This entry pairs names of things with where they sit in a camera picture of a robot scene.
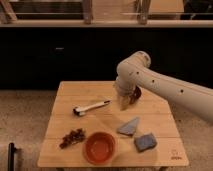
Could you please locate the white handled brush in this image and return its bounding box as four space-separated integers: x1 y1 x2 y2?
73 100 110 116

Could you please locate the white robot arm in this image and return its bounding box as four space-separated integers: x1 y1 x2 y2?
115 51 213 123

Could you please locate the dark brown bowl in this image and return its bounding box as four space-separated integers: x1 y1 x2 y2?
130 87 142 104

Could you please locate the grey folded cloth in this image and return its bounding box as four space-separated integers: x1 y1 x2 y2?
117 117 140 136

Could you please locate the wooden table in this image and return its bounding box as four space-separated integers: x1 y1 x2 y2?
38 81 189 168

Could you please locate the blue grey sponge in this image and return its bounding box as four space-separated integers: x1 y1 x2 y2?
134 133 157 152

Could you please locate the orange clay bowl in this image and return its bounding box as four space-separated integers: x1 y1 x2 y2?
83 132 116 165

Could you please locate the pile of brown debris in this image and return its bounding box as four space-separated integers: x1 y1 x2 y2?
59 128 86 149

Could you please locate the dark cabinet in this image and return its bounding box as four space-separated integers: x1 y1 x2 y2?
0 27 213 89

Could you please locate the wooden railing shelf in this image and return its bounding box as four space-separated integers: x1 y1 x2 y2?
0 0 213 28

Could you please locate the black post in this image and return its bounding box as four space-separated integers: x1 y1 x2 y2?
8 143 16 171

